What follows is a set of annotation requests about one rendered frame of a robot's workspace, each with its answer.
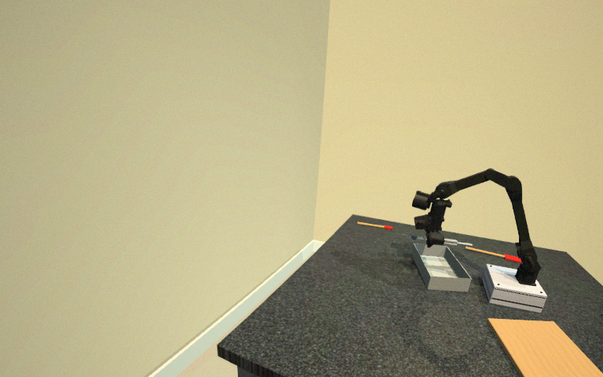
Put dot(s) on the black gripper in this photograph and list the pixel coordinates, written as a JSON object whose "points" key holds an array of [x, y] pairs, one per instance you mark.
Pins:
{"points": [[433, 235]]}

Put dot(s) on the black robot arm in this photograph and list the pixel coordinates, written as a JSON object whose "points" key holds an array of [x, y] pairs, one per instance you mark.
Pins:
{"points": [[529, 269]]}

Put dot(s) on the light wooden board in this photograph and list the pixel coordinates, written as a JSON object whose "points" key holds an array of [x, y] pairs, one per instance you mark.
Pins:
{"points": [[541, 349]]}

